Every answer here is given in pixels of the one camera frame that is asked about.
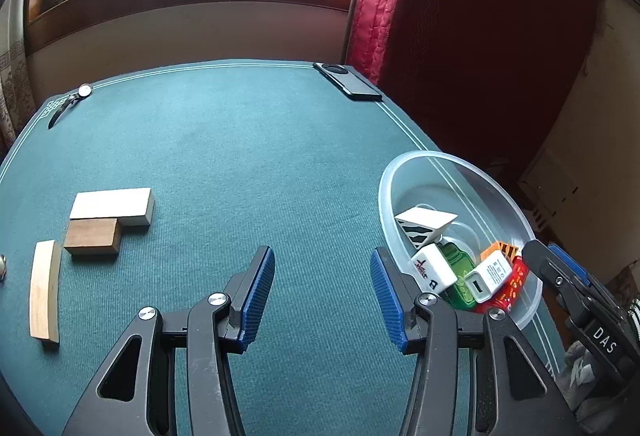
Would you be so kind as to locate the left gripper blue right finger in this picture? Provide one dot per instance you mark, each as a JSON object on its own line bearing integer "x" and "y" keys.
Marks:
{"x": 421, "y": 324}

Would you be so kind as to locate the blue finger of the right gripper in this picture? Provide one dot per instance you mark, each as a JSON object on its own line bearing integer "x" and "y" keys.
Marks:
{"x": 555, "y": 274}
{"x": 568, "y": 260}

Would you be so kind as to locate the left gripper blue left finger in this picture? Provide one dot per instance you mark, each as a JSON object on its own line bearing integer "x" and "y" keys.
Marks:
{"x": 224, "y": 323}

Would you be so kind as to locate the green tin keychain box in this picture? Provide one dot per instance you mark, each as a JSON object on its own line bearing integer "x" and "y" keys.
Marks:
{"x": 458, "y": 295}

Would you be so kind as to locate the white mahjong tile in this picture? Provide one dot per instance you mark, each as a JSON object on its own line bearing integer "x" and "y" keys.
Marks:
{"x": 431, "y": 270}

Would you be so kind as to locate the orange triangular wedge block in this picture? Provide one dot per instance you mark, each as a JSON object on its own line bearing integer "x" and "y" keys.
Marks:
{"x": 507, "y": 250}

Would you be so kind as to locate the red cylindrical can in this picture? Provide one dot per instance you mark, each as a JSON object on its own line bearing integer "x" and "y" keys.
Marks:
{"x": 507, "y": 296}

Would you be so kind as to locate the white usb wall charger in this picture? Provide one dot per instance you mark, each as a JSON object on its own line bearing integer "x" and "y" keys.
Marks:
{"x": 487, "y": 278}

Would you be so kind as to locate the clear plastic bowl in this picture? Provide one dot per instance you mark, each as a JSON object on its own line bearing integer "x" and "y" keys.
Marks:
{"x": 486, "y": 213}

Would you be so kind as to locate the zebra striped triangular block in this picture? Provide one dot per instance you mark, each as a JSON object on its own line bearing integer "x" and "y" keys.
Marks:
{"x": 424, "y": 226}

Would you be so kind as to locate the white painted wooden block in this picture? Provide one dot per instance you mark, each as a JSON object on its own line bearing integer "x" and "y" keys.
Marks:
{"x": 131, "y": 207}

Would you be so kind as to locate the brown wooden block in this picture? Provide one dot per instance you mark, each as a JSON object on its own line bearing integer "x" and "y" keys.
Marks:
{"x": 93, "y": 237}

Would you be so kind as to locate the light wooden long block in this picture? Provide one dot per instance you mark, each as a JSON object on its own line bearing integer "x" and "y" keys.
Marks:
{"x": 43, "y": 292}

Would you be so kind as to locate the gloved right hand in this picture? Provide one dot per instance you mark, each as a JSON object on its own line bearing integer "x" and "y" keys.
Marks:
{"x": 600, "y": 406}

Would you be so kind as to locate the red curtain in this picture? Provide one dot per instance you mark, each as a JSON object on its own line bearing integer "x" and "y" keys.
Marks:
{"x": 485, "y": 79}

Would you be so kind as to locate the black smartphone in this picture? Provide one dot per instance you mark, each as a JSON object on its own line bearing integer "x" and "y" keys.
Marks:
{"x": 348, "y": 83}

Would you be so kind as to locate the beige patterned curtain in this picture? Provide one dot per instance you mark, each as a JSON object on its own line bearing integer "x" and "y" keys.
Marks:
{"x": 17, "y": 104}

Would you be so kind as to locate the white wall panel box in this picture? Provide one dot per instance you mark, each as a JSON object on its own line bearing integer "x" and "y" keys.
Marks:
{"x": 548, "y": 187}

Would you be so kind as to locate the wristwatch with black strap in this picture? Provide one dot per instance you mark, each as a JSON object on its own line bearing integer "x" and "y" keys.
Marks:
{"x": 84, "y": 91}

